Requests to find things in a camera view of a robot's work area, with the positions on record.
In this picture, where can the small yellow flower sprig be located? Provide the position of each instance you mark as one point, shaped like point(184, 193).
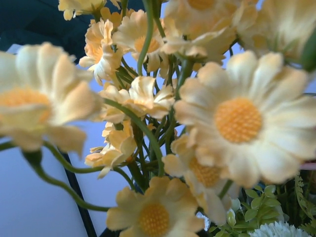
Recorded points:
point(168, 115)

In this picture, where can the blue wrapping paper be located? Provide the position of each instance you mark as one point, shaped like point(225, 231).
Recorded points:
point(60, 22)

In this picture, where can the green white flower bunch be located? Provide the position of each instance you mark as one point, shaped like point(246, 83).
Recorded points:
point(287, 210)

